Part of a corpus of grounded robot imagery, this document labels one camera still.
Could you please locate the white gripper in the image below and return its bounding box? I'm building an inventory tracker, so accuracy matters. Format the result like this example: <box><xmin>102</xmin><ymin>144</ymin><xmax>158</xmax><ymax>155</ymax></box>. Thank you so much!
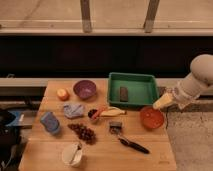
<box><xmin>153</xmin><ymin>83</ymin><xmax>194</xmax><ymax>109</ymax></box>

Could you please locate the yellow banana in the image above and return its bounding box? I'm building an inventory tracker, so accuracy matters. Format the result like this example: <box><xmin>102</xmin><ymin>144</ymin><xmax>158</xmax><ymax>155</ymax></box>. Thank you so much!
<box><xmin>101</xmin><ymin>107</ymin><xmax>126</xmax><ymax>117</ymax></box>

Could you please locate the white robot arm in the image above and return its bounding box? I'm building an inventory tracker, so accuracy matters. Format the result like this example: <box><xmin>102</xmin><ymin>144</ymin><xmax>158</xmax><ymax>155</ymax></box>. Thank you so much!
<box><xmin>153</xmin><ymin>54</ymin><xmax>213</xmax><ymax>109</ymax></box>

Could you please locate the green plastic tray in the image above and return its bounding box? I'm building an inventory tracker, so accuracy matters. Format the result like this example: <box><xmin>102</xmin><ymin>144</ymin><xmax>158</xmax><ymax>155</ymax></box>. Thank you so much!
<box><xmin>107</xmin><ymin>72</ymin><xmax>159</xmax><ymax>108</ymax></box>

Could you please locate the orange red bowl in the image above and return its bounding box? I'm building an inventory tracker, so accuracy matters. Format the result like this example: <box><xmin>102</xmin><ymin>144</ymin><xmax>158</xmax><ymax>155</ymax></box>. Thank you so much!
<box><xmin>140</xmin><ymin>106</ymin><xmax>164</xmax><ymax>129</ymax></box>

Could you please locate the dark brown bar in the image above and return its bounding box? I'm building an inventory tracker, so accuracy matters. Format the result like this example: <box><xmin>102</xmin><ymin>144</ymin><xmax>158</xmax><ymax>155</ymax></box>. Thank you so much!
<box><xmin>120</xmin><ymin>87</ymin><xmax>128</xmax><ymax>102</ymax></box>

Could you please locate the orange carrot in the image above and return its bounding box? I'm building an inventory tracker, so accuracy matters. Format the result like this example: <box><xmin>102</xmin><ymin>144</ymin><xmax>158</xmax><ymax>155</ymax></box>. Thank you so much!
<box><xmin>91</xmin><ymin>106</ymin><xmax>107</xmax><ymax>119</ymax></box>

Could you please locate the small dark round item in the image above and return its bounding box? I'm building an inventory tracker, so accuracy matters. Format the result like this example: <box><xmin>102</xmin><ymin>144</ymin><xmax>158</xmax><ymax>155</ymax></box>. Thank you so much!
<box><xmin>88</xmin><ymin>109</ymin><xmax>97</xmax><ymax>118</ymax></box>

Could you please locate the purple bowl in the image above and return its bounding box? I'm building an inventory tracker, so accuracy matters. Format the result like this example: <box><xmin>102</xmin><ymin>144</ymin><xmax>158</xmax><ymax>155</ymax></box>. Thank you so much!
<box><xmin>73</xmin><ymin>80</ymin><xmax>96</xmax><ymax>100</ymax></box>

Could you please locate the bunch of dark grapes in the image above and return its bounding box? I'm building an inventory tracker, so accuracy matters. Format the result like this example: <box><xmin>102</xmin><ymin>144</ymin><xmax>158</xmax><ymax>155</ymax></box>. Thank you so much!
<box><xmin>68</xmin><ymin>123</ymin><xmax>96</xmax><ymax>145</ymax></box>

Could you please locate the grey blue crumpled cloth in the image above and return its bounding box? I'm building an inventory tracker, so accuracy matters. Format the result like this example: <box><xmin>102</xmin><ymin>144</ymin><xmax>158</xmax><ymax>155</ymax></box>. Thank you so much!
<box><xmin>63</xmin><ymin>103</ymin><xmax>84</xmax><ymax>119</ymax></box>

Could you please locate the red apple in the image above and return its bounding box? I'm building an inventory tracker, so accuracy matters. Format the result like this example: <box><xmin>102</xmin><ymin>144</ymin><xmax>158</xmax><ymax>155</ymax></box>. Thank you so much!
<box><xmin>57</xmin><ymin>89</ymin><xmax>69</xmax><ymax>101</ymax></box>

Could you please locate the white cup with spoon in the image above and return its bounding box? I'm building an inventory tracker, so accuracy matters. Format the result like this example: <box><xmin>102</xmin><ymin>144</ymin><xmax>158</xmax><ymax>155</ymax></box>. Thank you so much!
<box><xmin>61</xmin><ymin>143</ymin><xmax>83</xmax><ymax>167</ymax></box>

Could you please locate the blue sponge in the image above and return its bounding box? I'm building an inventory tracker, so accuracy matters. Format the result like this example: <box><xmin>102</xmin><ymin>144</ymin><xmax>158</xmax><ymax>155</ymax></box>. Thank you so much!
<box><xmin>40</xmin><ymin>112</ymin><xmax>60</xmax><ymax>135</ymax></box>

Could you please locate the dark equipment at left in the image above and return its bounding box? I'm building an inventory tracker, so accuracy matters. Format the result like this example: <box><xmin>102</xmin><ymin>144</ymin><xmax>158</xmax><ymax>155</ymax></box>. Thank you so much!
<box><xmin>0</xmin><ymin>108</ymin><xmax>21</xmax><ymax>171</ymax></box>

